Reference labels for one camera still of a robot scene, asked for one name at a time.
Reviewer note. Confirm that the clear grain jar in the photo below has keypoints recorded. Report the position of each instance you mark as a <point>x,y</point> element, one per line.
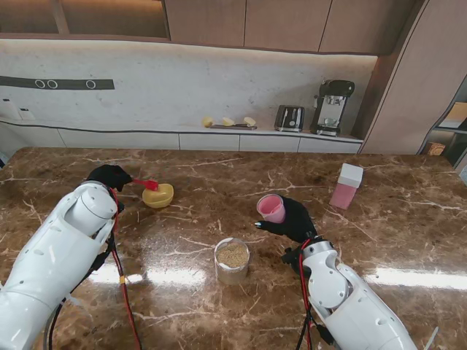
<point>232,262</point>

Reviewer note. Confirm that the black and silver toaster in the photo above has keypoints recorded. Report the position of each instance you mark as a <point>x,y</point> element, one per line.
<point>290,118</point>

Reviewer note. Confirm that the tall brown cabinet panel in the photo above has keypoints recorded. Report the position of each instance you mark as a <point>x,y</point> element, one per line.
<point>401,91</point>

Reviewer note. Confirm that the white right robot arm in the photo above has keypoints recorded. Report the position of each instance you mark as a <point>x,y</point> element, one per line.
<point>350,302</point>

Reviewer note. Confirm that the pink measuring cup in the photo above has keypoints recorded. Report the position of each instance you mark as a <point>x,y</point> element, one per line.
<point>273,208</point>

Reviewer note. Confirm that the small wooden box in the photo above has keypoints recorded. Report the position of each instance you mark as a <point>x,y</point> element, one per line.
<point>436,148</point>

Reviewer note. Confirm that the yellow plastic bowl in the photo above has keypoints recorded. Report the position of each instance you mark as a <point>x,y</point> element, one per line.
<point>157,197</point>

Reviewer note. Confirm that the yellow lemon piece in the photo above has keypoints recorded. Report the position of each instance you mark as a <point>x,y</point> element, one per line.
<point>228,121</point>
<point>207,121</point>
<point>249,121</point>

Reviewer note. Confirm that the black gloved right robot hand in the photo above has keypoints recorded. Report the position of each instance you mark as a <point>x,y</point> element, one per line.
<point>297,220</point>

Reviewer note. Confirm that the black espresso machine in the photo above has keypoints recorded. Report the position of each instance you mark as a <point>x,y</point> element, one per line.
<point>332,105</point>

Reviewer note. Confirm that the dark open shelf unit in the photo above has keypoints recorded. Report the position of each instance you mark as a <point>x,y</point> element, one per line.
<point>458,142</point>

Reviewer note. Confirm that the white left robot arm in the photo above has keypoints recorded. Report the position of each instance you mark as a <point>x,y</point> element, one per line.
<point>51,262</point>

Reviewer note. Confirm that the red plastic spoon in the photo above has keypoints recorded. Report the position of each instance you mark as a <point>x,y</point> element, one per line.
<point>149,183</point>

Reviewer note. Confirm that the pink container with white lid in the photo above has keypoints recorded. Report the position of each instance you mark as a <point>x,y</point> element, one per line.
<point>346,186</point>

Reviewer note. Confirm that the white counter with drawers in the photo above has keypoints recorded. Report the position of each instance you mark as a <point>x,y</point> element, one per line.
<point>208,141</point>

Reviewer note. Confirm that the dark cutting board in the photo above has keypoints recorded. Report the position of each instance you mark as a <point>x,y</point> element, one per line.
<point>226,127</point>

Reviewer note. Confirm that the brown wall cabinets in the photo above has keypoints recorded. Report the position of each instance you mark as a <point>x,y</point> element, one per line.
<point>277,25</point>

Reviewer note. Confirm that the tan book on shelf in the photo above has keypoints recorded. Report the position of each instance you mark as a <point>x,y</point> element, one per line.
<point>458,114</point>

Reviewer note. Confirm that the black wall power strip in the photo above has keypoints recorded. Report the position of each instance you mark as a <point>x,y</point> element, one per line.
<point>73,84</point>

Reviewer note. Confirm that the white wall device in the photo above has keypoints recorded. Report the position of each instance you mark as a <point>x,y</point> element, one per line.
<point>26,114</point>
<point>5,107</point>

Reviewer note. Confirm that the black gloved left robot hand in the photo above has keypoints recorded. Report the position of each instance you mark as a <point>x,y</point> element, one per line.
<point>109,175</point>

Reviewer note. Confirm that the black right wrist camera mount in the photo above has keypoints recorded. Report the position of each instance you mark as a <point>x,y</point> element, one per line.
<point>291,256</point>

